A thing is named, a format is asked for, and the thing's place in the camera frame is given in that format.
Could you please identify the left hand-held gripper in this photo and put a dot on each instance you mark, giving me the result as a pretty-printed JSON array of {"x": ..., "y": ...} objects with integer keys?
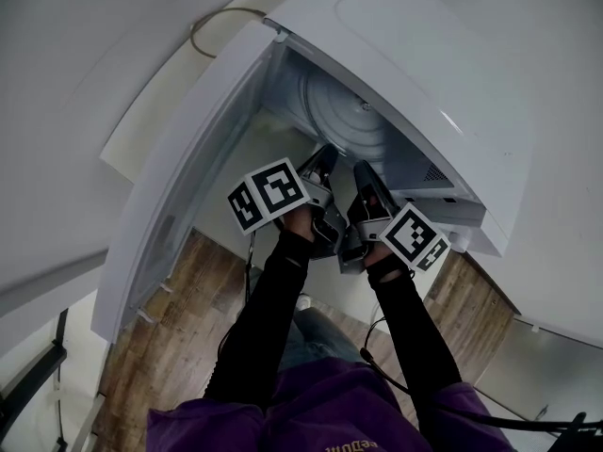
[{"x": 278, "y": 186}]

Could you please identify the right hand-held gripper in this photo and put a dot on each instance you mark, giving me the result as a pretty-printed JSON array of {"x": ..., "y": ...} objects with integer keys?
[{"x": 407, "y": 233}]

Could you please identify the round glass turntable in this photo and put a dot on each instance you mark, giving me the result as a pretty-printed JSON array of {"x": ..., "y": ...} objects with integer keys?
[{"x": 344, "y": 120}]

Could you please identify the person's right forearm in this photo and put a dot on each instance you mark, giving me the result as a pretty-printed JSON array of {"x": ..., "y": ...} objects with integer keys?
[{"x": 414, "y": 327}]

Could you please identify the person's left forearm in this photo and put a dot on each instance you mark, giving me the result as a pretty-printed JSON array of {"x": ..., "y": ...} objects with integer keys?
[{"x": 268, "y": 299}]

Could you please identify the white microwave knob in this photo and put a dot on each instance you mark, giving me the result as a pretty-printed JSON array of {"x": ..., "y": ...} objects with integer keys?
[{"x": 459, "y": 242}]

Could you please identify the person's left shoe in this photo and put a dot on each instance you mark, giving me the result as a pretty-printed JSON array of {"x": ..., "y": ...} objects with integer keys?
[{"x": 304, "y": 301}]

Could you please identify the white microwave oven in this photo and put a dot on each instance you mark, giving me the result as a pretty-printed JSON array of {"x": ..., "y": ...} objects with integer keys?
[{"x": 424, "y": 64}]

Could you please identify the person's left leg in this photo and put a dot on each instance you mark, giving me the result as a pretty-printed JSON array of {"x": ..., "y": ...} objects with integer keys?
[{"x": 320, "y": 337}]

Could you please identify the white microwave door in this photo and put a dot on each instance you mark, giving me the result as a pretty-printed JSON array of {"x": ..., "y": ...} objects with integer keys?
[{"x": 160, "y": 233}]

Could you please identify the person's purple sweatshirt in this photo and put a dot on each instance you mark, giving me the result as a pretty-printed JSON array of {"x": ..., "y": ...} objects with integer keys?
[{"x": 330, "y": 412}]

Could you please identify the frosted glass door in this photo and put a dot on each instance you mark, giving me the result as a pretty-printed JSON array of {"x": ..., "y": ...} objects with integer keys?
[{"x": 556, "y": 370}]

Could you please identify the black framed window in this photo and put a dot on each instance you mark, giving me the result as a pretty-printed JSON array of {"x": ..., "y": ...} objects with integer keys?
[{"x": 33, "y": 377}]

